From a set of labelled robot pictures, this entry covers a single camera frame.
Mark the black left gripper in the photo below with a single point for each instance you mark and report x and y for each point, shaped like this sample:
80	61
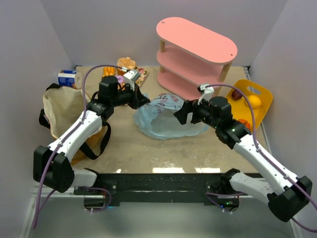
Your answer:
135	97

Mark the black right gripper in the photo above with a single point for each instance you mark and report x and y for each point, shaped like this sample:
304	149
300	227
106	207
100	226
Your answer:
189	112

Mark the blue printed plastic bag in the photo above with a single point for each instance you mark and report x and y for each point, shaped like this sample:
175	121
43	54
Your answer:
156	119

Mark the small orange pumpkin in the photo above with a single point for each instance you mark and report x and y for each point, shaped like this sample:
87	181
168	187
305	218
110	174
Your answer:
245	123

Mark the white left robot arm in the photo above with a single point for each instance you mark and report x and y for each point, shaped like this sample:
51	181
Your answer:
52	164

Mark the floral rectangular tray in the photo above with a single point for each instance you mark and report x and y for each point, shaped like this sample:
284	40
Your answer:
141	79

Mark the purple frosted donut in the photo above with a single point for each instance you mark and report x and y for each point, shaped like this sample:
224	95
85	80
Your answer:
120	79

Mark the orange frosted cupcake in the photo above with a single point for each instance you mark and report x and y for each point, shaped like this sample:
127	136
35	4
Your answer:
127	62

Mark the twisted orange bread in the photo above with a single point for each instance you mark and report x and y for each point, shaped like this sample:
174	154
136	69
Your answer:
109	71

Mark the dark red fruit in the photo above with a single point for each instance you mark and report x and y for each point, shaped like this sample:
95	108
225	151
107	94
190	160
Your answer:
236	95

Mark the pink three-tier shelf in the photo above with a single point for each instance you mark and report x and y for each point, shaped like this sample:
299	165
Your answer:
190	55

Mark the yellow plastic basket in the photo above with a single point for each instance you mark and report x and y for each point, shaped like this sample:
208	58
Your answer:
240	108

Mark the blue white carton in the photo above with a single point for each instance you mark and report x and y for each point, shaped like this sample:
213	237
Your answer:
70	78

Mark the yellow lemon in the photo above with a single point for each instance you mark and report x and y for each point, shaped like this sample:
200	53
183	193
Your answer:
254	101

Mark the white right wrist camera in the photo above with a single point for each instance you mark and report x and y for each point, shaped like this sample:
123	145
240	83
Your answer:
206	92

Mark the black table front frame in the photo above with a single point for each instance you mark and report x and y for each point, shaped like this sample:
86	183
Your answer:
207	189

